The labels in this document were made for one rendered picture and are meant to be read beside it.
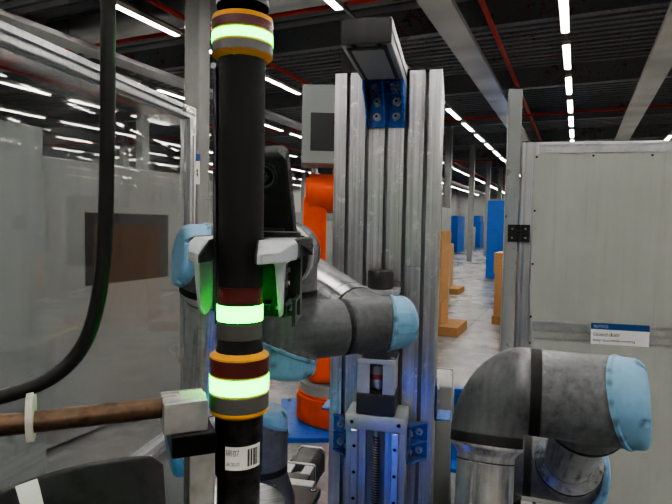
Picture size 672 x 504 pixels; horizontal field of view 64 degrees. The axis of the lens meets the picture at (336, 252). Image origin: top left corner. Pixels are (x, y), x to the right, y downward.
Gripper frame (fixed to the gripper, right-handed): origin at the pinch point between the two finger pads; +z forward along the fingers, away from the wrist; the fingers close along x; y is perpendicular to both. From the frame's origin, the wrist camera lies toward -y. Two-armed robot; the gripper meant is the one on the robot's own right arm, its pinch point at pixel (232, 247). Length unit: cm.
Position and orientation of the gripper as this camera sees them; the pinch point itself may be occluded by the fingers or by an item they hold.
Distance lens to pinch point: 37.9
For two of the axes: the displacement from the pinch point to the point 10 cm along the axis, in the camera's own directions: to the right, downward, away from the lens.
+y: -0.2, 10.0, 0.6
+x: -10.0, -0.2, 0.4
